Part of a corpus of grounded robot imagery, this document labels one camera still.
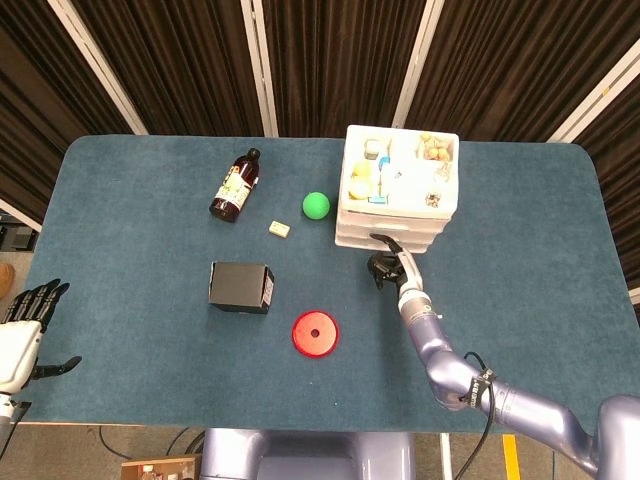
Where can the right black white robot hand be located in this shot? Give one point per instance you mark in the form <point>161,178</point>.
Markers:
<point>410,270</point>

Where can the blue-green table mat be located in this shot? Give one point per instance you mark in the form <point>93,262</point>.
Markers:
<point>150,350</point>

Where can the white drawer organizer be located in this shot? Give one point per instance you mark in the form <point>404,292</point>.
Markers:
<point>415,175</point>

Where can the clear plastic drawer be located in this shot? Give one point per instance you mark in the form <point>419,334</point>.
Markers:
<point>355,242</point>
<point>425,236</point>
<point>395,218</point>

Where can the brown glass bottle with label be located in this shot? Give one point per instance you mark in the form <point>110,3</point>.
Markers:
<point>235,187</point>

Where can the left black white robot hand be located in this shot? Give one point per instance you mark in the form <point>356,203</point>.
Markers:
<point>17,355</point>

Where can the green ball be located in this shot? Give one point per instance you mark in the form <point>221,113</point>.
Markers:
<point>316,205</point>

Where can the red disc with hole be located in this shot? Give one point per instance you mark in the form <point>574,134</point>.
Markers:
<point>305,335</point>

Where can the dark brown pleated curtain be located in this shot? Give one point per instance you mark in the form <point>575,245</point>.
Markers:
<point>330,60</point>

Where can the yellow rubber toy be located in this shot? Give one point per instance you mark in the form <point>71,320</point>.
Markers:
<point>362,170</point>

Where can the brown cardboard box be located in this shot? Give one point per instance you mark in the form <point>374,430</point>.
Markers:
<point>160,470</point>

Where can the white table leg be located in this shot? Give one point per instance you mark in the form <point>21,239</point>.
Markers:
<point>446,457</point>

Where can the cream mahjong tile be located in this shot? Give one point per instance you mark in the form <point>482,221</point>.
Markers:
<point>280,229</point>

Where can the grey-green small box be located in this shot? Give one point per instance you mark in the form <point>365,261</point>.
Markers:
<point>373,148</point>

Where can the right purple-grey robot arm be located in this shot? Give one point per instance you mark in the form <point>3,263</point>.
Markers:
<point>440,350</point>

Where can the white frame post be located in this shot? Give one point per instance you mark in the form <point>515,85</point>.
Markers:
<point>100,70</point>
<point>417,65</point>
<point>260,65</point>
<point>595,95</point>

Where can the purple-grey robot torso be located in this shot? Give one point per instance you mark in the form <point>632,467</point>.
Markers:
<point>305,457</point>

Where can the small blue box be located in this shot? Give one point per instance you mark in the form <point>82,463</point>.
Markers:
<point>378,200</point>

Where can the pale yellow round item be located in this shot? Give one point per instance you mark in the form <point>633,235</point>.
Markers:
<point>361,189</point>

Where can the brown plush toy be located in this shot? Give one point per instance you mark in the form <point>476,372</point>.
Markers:
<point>436,145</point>

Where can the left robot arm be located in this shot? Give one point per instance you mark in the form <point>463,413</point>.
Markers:
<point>4,415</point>

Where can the black cardboard box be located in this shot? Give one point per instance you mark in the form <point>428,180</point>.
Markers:
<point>237,285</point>

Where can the blue white tube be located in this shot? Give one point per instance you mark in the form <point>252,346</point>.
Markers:
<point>384,172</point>

